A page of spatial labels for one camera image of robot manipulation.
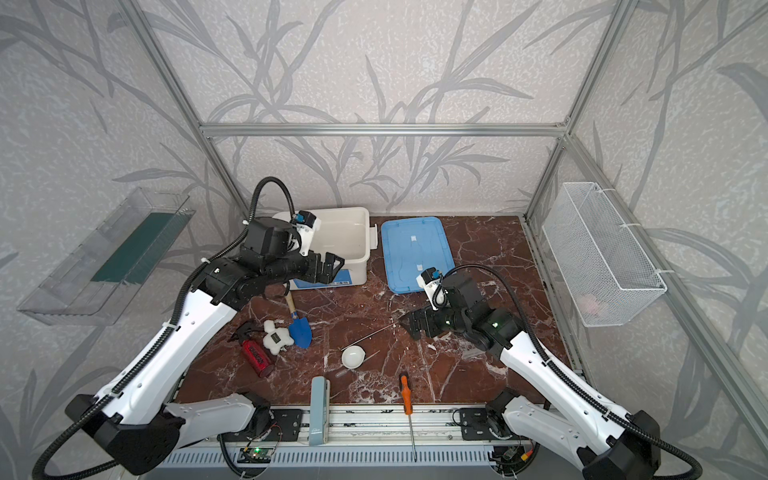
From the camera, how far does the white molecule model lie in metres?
0.86

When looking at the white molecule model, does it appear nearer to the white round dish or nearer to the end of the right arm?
the white round dish

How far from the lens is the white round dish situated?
0.84 m

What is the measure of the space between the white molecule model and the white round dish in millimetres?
170

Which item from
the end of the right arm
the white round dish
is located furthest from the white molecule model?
the end of the right arm
